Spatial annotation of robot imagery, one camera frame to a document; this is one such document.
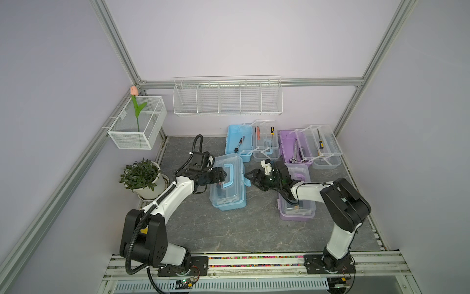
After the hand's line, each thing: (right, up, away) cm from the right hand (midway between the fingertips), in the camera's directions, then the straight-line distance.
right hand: (246, 177), depth 90 cm
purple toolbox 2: (+39, +17, +12) cm, 44 cm away
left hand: (-13, +1, -3) cm, 13 cm away
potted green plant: (-46, +1, -9) cm, 47 cm away
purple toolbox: (+26, -13, -10) cm, 30 cm away
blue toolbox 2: (+8, +21, +18) cm, 29 cm away
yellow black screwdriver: (+16, +24, +19) cm, 35 cm away
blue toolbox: (-7, -6, -8) cm, 12 cm away
